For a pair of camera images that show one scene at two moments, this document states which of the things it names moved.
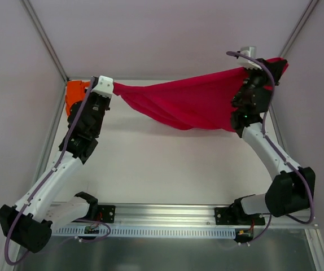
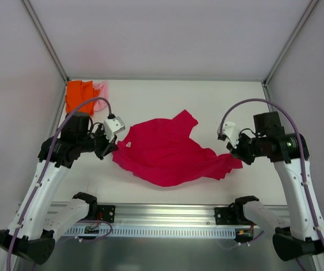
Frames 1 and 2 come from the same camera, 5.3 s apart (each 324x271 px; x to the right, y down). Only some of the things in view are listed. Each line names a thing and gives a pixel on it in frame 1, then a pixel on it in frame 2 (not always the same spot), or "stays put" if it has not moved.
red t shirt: [204, 102] → [161, 151]
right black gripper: [265, 71] → [241, 151]
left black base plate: [106, 213] stays put
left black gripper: [95, 99] → [105, 146]
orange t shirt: [74, 92] stays put
